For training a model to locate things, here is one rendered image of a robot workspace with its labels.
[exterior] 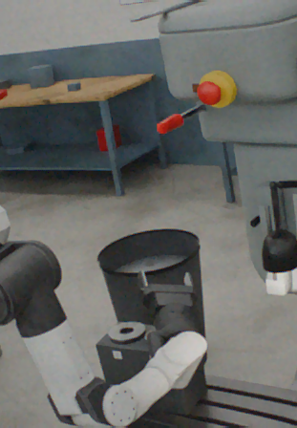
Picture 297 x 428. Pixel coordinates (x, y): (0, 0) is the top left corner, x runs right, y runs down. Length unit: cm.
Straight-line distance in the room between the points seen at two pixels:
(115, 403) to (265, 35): 67
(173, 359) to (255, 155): 41
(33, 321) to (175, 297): 47
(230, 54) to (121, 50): 573
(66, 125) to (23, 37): 102
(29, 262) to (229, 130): 42
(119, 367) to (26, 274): 66
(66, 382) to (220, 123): 52
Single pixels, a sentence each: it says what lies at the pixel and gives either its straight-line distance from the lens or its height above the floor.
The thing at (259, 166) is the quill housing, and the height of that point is 158.
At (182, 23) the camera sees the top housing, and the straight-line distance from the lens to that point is 124.
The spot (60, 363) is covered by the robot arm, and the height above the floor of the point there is 137.
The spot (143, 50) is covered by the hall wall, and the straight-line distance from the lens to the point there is 678.
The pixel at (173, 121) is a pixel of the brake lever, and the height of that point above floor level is 171.
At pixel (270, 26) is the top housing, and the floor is 185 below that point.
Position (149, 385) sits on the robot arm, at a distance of 144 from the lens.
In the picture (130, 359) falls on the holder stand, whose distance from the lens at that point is 182.
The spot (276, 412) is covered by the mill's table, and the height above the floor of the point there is 93.
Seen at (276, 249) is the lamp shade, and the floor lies 148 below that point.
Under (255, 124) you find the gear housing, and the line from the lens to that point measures 133.
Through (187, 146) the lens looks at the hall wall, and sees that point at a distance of 682.
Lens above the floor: 200
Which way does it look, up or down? 21 degrees down
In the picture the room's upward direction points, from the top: 11 degrees counter-clockwise
